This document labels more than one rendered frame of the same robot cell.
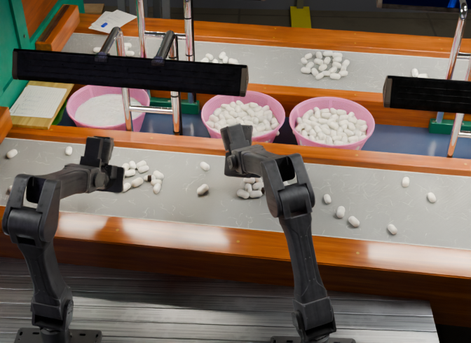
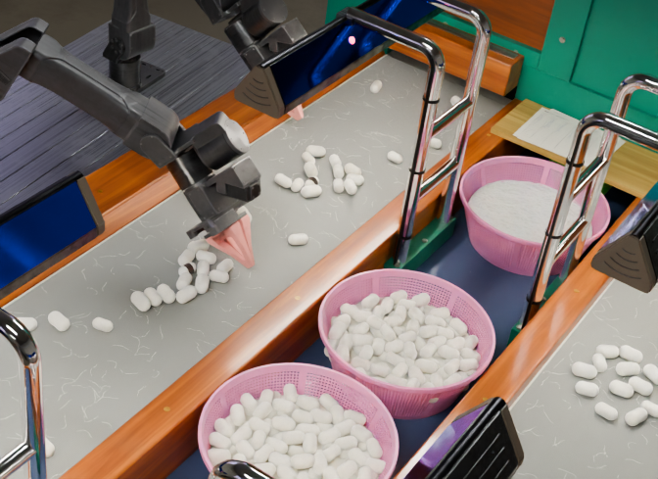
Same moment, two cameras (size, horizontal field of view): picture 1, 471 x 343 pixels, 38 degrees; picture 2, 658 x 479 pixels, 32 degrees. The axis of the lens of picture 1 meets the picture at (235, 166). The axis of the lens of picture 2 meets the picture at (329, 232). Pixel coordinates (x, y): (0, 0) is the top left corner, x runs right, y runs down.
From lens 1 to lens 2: 2.53 m
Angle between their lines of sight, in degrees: 81
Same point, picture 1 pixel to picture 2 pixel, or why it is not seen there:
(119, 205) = (277, 148)
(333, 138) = (258, 430)
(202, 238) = (136, 167)
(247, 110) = (443, 367)
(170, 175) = (307, 208)
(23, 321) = (176, 79)
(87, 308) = not seen: hidden behind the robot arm
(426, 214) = not seen: outside the picture
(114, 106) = (542, 222)
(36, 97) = not seen: hidden behind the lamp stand
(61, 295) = (115, 19)
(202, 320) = (48, 177)
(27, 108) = (552, 123)
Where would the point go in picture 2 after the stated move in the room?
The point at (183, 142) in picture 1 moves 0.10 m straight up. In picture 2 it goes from (367, 231) to (376, 181)
